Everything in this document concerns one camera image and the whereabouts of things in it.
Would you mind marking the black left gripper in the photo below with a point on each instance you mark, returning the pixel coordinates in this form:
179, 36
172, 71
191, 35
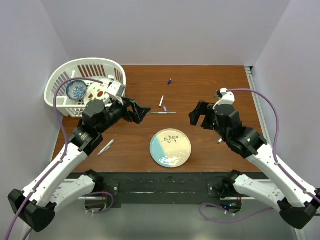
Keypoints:
137, 116

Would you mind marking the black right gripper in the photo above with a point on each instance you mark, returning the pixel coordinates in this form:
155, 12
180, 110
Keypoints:
203, 108

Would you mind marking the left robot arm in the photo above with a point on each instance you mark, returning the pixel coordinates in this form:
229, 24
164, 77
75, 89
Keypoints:
38, 203

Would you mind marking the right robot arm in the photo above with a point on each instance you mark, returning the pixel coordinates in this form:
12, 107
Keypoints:
294, 199

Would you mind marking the silver white pen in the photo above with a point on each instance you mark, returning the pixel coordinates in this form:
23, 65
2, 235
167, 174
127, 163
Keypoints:
106, 147

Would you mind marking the white purple marker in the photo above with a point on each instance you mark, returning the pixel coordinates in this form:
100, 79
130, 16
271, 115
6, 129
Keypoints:
161, 101

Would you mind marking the blue and cream plate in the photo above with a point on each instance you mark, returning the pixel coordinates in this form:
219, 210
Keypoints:
170, 148

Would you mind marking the white plate red pattern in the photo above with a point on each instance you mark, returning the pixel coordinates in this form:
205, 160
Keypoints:
98, 91

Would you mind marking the white plastic dish basket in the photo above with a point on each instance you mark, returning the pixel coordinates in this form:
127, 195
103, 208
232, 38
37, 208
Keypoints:
89, 69

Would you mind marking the blue white patterned bowl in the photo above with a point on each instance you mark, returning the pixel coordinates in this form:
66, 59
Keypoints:
76, 90

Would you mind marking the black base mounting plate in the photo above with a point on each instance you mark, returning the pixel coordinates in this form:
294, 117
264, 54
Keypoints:
163, 188

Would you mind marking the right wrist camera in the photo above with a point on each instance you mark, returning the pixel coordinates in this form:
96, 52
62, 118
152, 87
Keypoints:
225, 97

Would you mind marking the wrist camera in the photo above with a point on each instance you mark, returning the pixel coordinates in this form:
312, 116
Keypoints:
225, 97
116, 90

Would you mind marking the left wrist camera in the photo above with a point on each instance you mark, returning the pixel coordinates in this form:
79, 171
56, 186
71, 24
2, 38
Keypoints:
116, 90

